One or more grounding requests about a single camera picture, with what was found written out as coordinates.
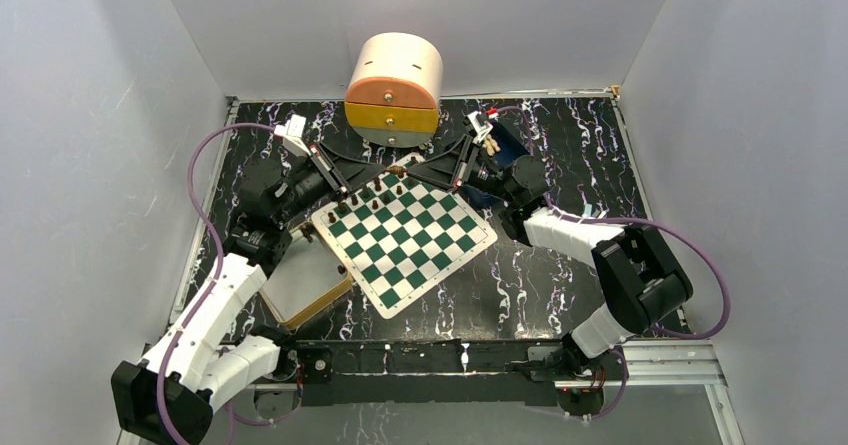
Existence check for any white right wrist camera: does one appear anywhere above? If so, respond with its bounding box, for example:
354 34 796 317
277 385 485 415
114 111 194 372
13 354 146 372
466 111 493 147

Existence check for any pile of light chess pieces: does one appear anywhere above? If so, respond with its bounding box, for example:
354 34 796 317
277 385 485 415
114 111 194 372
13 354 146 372
482 136 500 157

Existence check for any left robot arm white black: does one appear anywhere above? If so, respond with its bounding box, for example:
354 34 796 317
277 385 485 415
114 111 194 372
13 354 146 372
111 144 384 444

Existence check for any gold metal tin tray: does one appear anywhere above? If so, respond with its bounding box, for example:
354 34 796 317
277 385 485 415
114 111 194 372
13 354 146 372
260 224 353 330

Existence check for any green white chess board mat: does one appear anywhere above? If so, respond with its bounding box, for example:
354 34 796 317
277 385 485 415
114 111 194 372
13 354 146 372
309 171 497 319

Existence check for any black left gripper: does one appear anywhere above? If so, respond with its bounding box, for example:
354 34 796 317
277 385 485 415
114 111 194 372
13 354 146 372
274 143 386 227

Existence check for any dark brown pawn piece top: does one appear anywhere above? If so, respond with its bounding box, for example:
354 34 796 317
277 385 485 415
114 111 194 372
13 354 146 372
300 222 315 243

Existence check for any blue square tray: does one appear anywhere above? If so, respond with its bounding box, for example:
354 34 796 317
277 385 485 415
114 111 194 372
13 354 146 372
460 121 530 208

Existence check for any round wooden drawer cabinet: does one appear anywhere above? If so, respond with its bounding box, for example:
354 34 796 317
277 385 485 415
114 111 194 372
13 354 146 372
344 32 443 148

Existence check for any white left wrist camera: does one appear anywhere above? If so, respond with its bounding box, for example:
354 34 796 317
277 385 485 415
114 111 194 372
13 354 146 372
273 114 311 158

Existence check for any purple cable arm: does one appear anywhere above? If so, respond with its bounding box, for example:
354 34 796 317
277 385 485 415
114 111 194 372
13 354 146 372
493 105 732 423
155 122 299 445

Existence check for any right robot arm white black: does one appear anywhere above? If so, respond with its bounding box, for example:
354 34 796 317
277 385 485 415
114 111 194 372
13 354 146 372
406 137 693 379

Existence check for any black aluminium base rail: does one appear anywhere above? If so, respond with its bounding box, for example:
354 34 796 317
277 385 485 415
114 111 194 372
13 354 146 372
132 339 727 423

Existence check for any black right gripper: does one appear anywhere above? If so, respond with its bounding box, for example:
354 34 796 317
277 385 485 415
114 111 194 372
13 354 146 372
406 135 517 206

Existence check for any dark brown bishop piece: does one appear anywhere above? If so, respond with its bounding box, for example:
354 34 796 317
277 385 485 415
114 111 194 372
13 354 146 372
386 165 407 178

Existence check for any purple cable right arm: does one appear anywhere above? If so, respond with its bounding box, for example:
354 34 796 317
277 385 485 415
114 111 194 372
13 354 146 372
493 105 732 423

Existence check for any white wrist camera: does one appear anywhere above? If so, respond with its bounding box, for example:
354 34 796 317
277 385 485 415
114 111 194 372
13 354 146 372
273 114 311 158
466 111 493 147

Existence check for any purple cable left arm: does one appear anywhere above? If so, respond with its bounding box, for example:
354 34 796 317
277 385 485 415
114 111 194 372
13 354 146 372
155 122 299 445

